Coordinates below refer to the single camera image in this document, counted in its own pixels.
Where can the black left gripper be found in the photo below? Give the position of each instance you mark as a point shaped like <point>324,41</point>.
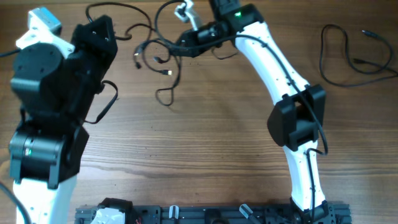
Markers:
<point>106,50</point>

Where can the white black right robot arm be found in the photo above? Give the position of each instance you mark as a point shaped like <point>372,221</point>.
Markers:
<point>296,121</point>

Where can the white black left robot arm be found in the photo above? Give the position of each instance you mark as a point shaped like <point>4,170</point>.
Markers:
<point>56,82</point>

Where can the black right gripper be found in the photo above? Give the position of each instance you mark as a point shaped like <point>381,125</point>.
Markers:
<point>191,39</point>

